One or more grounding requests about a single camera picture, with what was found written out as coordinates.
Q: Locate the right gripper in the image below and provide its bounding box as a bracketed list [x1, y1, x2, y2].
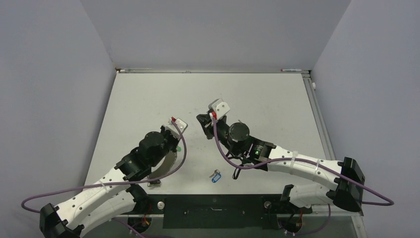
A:
[198, 113, 241, 156]

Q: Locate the blue tagged key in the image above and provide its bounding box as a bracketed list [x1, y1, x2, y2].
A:
[209, 170, 222, 183]

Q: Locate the metal key ring plate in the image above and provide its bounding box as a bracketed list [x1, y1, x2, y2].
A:
[147, 151, 180, 179]

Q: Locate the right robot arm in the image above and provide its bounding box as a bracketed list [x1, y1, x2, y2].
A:
[196, 114, 365, 212]

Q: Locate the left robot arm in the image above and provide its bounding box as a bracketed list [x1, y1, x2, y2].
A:
[39, 123, 186, 238]

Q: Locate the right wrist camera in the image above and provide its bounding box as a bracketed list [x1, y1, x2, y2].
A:
[208, 98, 230, 120]

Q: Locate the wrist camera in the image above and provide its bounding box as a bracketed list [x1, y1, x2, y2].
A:
[208, 98, 230, 120]
[164, 117, 188, 133]

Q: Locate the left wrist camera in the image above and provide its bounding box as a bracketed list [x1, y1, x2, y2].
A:
[164, 117, 188, 133]

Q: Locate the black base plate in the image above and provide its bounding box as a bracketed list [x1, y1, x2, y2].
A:
[127, 194, 312, 231]

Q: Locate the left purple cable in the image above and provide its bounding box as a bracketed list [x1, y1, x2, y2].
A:
[21, 119, 188, 238]

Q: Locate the aluminium frame rail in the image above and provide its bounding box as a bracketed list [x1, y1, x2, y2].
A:
[302, 70, 363, 213]

